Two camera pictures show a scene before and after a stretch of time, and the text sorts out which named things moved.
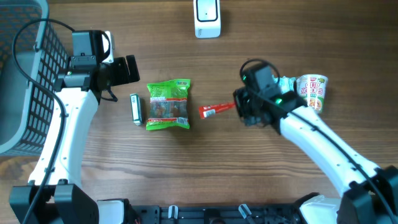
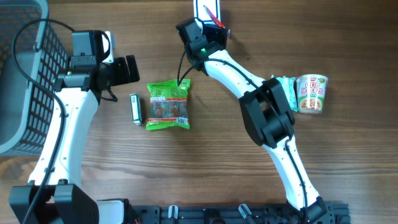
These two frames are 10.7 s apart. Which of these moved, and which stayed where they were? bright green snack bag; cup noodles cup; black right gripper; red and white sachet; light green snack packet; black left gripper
Moved: black right gripper; red and white sachet
Stayed: light green snack packet; cup noodles cup; bright green snack bag; black left gripper
